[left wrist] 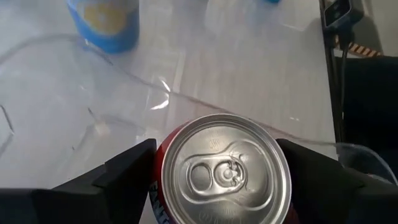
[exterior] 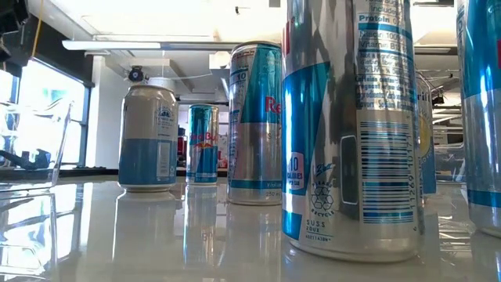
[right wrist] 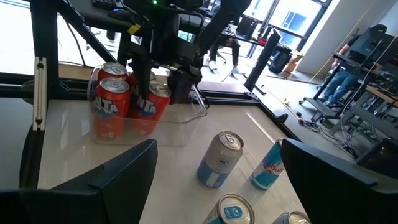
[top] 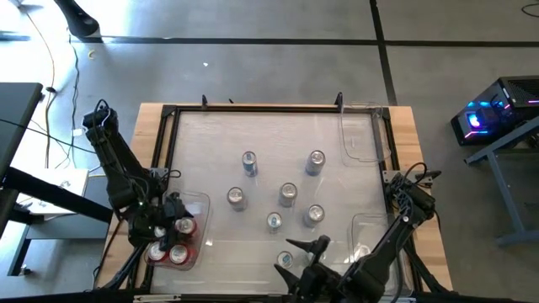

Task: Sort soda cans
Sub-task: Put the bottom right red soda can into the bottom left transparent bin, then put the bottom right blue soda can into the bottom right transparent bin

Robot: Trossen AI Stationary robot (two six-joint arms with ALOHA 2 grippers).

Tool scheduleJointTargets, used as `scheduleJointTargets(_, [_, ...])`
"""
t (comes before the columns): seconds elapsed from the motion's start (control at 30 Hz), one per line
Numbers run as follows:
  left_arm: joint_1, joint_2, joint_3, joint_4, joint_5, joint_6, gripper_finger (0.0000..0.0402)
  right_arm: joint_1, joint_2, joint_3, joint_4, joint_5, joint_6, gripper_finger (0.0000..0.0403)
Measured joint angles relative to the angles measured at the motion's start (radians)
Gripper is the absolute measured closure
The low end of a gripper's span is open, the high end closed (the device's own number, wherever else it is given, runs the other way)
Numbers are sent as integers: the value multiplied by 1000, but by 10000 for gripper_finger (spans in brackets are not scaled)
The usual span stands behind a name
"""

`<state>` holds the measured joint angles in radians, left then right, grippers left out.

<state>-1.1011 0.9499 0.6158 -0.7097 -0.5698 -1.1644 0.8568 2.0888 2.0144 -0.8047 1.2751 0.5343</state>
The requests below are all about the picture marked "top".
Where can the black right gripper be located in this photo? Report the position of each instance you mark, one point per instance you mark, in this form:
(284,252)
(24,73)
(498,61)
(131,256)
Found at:
(320,282)

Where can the clear plastic bin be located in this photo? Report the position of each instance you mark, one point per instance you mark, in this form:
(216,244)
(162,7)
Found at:
(362,225)
(358,143)
(202,202)

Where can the black desk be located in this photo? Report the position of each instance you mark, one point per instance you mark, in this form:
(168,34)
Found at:
(17,118)

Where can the blue silver Red Bull can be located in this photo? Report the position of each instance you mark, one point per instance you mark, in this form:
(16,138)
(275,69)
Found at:
(249,163)
(285,259)
(274,221)

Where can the computer case with coloured lights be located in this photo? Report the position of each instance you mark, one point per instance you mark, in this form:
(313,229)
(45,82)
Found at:
(484,122)

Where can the black floor stand foot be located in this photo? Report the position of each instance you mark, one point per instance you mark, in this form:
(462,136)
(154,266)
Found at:
(80,21)

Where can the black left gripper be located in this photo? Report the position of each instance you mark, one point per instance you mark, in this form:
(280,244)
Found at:
(145,229)

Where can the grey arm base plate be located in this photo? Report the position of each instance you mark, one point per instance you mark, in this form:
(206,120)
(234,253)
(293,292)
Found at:
(389,176)
(156,171)

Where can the white and blue soda can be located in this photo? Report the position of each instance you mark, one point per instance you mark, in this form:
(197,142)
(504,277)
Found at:
(314,215)
(315,162)
(236,198)
(288,194)

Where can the blue-grey metal desk frame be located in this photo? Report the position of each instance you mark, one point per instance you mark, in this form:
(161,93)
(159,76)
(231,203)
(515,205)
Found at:
(501,181)

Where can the white box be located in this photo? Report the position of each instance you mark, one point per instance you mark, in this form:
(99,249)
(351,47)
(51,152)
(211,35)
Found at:
(63,181)

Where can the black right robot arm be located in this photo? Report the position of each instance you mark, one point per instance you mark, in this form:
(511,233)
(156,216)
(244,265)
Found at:
(391,235)

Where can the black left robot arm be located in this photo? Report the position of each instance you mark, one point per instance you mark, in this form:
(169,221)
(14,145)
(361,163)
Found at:
(118,168)

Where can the black table frame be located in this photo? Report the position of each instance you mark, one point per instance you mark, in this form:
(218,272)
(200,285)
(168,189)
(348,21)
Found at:
(273,108)

